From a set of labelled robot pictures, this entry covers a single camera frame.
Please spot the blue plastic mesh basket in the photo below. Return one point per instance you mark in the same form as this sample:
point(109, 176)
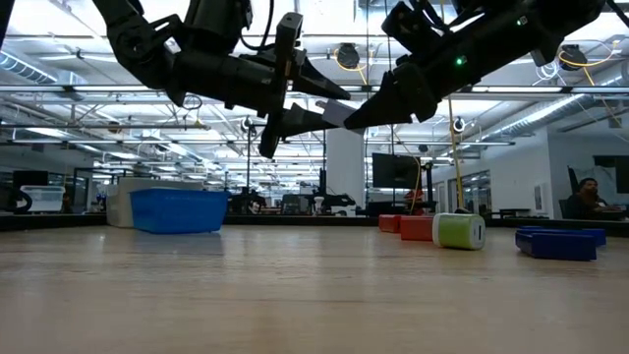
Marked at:
point(177, 211)

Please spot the green and white canister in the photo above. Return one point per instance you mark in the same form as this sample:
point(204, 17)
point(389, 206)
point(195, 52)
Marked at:
point(457, 231)

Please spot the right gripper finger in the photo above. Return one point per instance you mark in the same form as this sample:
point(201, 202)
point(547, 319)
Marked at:
point(403, 98)

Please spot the red usb charger block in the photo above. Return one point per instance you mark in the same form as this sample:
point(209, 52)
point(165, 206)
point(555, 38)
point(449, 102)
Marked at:
point(389, 223)
point(417, 228)

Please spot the clear plastic storage box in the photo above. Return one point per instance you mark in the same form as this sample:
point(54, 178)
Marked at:
point(44, 198)

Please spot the black monitor on stand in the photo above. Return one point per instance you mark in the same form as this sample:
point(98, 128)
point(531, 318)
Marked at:
point(395, 171)

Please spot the black background robot station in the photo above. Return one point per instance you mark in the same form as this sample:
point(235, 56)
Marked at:
point(304, 126)

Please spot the small black ceiling reel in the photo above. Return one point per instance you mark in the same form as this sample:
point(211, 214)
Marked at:
point(459, 125)
point(247, 125)

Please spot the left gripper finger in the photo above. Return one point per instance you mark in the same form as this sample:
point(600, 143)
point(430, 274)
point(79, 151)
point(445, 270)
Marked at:
point(317, 81)
point(304, 120)

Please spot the black aluminium table frame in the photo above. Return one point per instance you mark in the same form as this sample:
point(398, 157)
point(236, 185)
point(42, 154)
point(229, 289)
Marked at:
point(295, 220)

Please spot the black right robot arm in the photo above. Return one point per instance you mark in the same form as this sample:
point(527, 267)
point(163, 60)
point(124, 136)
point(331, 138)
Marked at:
point(550, 29)

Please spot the person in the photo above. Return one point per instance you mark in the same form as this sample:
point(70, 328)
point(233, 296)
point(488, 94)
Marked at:
point(587, 196)

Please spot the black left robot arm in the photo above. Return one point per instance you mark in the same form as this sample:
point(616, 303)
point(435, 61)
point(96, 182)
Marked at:
point(142, 44)

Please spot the light blue charger block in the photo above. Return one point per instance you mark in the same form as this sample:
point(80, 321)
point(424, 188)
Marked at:
point(339, 112)

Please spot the dark blue digital clock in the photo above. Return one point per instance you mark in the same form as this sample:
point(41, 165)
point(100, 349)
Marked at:
point(555, 248)

